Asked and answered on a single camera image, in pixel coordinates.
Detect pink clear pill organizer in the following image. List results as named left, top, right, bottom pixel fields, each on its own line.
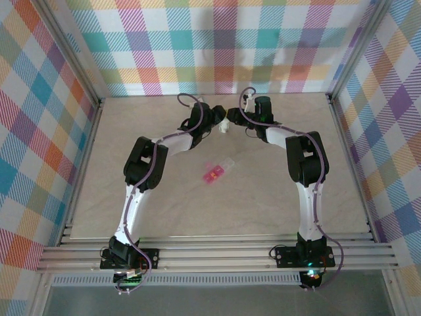
left=202, top=157, right=236, bottom=185

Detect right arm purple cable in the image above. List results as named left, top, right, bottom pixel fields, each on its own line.
left=239, top=86, right=345, bottom=292

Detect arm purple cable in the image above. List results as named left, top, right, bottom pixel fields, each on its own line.
left=239, top=86, right=345, bottom=292
left=113, top=93, right=203, bottom=294

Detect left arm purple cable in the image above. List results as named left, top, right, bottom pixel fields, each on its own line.
left=113, top=93, right=203, bottom=294

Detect aluminium side rail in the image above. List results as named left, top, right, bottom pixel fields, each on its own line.
left=327, top=94, right=378, bottom=244
left=58, top=97, right=106, bottom=247

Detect aluminium corner post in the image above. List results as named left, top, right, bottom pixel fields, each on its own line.
left=327, top=0, right=395, bottom=103
left=34, top=0, right=105, bottom=111

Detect aluminium frame rails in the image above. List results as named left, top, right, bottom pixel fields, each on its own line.
left=35, top=234, right=399, bottom=275

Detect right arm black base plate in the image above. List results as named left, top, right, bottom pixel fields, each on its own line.
left=274, top=246, right=337, bottom=269

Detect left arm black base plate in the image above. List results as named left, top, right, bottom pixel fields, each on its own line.
left=99, top=247, right=161, bottom=270

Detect grey slotted cable duct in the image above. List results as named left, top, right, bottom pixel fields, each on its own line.
left=51, top=275, right=303, bottom=288

